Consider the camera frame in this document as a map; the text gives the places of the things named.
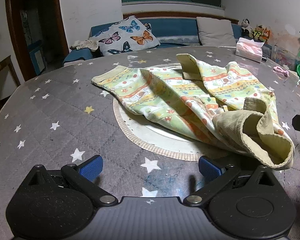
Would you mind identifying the round white turntable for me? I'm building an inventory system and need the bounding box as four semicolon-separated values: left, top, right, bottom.
112;62;230;161

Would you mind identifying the blue sofa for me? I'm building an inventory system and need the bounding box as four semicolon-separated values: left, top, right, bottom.
63;17;273;67

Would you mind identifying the orange fox plush toy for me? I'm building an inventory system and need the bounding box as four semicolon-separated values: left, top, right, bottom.
261;27;272;43

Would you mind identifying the small crumpled beige cloth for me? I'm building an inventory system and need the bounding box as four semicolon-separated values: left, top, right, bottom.
70;39;98;51

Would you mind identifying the clear plastic storage box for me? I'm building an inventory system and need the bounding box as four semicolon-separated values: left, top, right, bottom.
272;45;300;68

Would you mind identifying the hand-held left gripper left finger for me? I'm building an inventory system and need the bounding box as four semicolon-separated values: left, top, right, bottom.
26;155;117;207

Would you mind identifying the yellow patterned children's garment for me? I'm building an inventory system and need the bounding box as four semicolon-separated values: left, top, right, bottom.
91;53;295;171

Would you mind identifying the brown wooden door frame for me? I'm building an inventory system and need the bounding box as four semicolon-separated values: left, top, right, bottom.
5;0;70;82

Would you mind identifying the butterfly print pillow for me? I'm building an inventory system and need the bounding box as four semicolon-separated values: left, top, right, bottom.
89;15;161;56

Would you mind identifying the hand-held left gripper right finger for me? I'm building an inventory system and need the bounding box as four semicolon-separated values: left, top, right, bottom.
184;156;278;207

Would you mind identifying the grey star-print tablecloth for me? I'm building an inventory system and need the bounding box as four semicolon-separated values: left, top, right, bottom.
0;45;300;240

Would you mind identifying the plain grey pillow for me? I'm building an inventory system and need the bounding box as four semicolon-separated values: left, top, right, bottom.
196;17;237;47

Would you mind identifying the yellow-vest plush toy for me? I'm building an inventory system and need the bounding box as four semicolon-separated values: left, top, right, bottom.
252;24;264;40

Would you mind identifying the pink tissue box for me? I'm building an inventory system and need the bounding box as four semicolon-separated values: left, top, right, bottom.
235;37;265;63

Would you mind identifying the panda plush toy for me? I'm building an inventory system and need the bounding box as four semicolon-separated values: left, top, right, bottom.
241;18;253;37

